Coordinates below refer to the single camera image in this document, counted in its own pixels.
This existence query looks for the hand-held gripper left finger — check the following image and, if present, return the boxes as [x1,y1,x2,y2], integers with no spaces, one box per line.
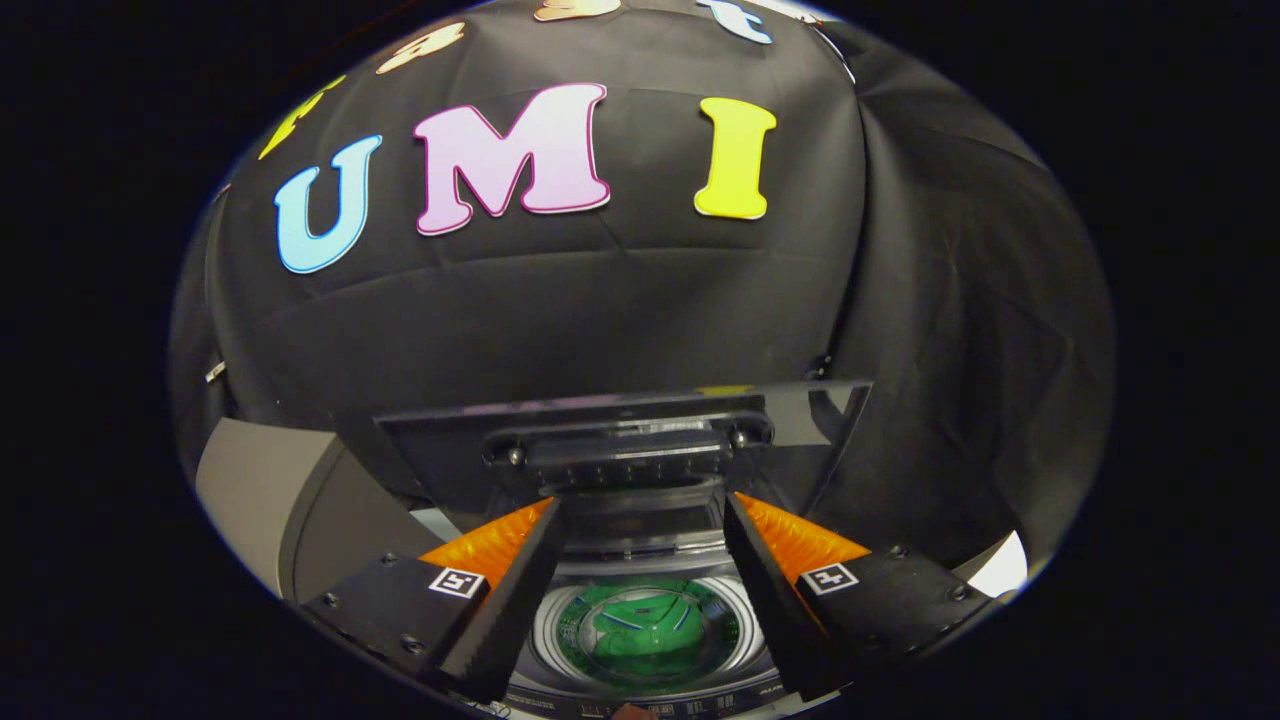
[300,497,563,704]

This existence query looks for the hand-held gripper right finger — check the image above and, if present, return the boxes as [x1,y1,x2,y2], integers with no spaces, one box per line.
[722,492,1006,701]

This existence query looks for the grey washing machine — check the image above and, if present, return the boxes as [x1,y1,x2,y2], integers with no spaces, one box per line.
[410,478,803,720]

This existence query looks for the green polo shirt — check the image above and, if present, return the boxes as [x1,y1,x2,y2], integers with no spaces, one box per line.
[555,583,741,687]

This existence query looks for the black backdrop cloth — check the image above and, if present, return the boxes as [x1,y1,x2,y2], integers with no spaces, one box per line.
[168,0,1116,576]

